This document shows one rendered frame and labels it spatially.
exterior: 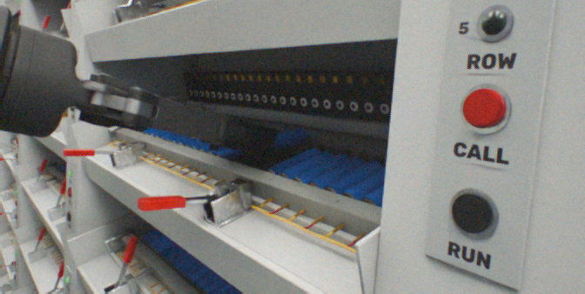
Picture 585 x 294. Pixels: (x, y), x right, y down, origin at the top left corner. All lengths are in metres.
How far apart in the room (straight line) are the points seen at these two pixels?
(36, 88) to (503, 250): 0.28
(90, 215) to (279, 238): 0.51
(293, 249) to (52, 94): 0.20
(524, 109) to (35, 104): 0.28
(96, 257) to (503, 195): 0.71
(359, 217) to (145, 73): 0.57
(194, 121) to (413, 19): 0.19
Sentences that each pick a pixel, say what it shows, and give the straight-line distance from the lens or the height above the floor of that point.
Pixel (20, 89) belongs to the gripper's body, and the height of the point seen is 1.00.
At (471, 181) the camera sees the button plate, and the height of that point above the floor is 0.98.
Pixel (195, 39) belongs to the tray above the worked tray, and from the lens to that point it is 0.40.
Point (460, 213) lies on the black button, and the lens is 0.18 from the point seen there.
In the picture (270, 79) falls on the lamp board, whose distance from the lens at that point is 0.54.
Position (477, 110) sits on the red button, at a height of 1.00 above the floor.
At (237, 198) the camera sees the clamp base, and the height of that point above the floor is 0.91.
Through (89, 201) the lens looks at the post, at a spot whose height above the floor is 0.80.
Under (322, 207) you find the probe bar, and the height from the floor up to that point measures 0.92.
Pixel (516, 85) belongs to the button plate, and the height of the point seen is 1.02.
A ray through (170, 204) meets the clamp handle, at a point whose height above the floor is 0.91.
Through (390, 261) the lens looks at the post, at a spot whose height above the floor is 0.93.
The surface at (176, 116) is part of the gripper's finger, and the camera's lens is 0.32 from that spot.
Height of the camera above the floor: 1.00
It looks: 5 degrees down
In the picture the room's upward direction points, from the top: 4 degrees clockwise
